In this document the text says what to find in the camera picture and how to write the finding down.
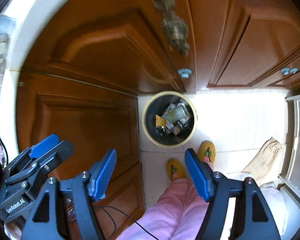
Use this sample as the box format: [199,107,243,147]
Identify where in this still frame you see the yellow rimmed trash bin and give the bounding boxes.
[141,91,197,148]

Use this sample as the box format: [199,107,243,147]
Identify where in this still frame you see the pink trouser leg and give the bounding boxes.
[117,177,209,239]

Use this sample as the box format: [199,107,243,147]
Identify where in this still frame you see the left yellow slipper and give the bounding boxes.
[166,158,186,181]

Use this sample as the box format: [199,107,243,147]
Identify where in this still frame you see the black cable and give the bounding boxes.
[65,197,161,240]

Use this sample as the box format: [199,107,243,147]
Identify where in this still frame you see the beige paper bag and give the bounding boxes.
[242,137,282,186]

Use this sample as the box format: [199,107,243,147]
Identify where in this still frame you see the light blue cabinet knob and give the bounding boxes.
[178,68,192,79]

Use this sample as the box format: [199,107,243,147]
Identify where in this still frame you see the light blue drawer knobs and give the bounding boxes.
[280,67,298,76]

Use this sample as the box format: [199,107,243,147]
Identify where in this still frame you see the wooden cabinet door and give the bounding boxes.
[22,0,197,95]

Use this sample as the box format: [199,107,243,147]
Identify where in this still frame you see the right yellow slipper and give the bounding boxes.
[198,140,216,164]

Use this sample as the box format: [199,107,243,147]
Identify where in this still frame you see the brass cabinet handle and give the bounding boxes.
[152,0,189,57]

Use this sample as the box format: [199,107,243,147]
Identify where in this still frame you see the yellow slipper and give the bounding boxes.
[166,158,186,181]
[198,140,216,164]

